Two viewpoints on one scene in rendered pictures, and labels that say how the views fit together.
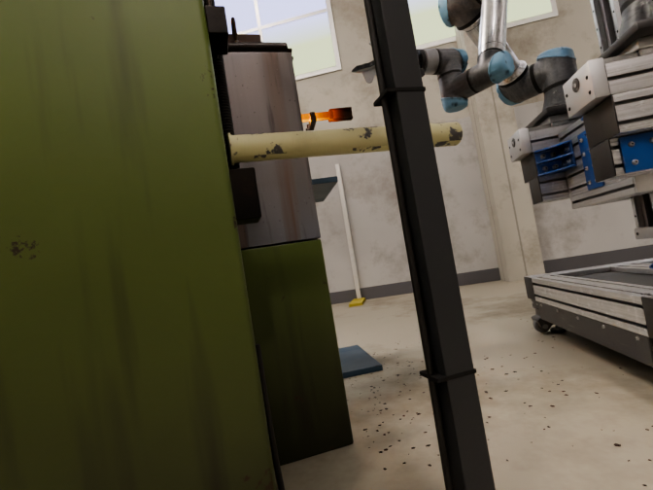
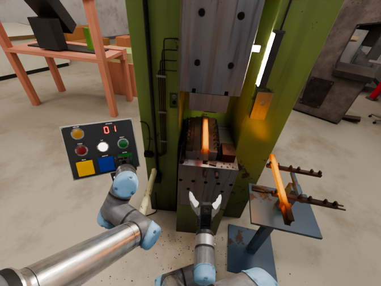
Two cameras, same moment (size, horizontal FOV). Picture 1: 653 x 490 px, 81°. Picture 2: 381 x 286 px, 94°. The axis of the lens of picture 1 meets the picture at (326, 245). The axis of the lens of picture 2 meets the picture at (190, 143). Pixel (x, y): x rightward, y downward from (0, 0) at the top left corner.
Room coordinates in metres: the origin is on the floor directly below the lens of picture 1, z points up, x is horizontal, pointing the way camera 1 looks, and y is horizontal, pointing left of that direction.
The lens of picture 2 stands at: (1.16, -0.71, 1.72)
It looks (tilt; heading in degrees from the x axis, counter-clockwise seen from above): 39 degrees down; 107
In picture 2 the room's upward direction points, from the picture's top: 5 degrees clockwise
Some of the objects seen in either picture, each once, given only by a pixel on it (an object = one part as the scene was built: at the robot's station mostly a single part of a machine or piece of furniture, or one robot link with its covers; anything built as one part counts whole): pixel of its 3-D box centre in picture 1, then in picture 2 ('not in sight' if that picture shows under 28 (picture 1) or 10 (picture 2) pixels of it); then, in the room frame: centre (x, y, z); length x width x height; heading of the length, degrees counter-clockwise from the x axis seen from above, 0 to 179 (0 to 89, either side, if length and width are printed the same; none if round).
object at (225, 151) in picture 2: not in sight; (227, 152); (1.15, 0.21, 0.95); 0.12 x 0.09 x 0.07; 106
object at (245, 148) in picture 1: (353, 140); (147, 193); (0.69, -0.08, 0.62); 0.44 x 0.05 x 0.05; 106
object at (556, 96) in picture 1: (564, 98); not in sight; (1.39, -0.95, 0.87); 0.15 x 0.15 x 0.10
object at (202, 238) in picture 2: (425, 62); (205, 241); (1.17, -0.39, 0.98); 0.08 x 0.05 x 0.08; 16
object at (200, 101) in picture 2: not in sight; (207, 87); (0.93, 0.31, 1.32); 0.42 x 0.20 x 0.10; 106
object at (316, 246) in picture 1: (212, 352); (199, 193); (0.98, 0.33, 0.23); 0.56 x 0.38 x 0.47; 106
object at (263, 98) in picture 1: (186, 175); (204, 160); (0.98, 0.33, 0.69); 0.56 x 0.38 x 0.45; 106
